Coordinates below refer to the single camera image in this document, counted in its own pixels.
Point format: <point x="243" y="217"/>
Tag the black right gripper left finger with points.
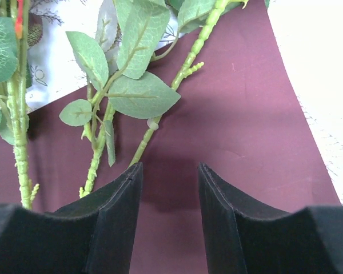
<point x="94" y="234"/>

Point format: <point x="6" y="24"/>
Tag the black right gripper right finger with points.
<point x="245" y="235"/>

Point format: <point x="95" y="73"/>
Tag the red wrapping paper sheet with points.
<point x="238" y="114"/>

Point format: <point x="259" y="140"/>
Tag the peach rose stem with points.
<point x="174" y="77"/>

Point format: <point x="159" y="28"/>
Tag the pink rose stem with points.
<point x="115" y="62"/>
<point x="14" y="120"/>

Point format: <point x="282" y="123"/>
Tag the floral patterned table mat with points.
<point x="309" y="35"/>

